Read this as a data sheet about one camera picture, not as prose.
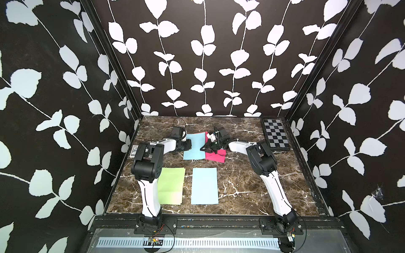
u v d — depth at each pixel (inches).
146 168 21.2
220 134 35.0
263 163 24.8
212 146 37.4
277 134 42.3
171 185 34.2
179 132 33.0
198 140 41.1
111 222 29.8
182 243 27.6
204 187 34.2
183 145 36.4
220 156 37.8
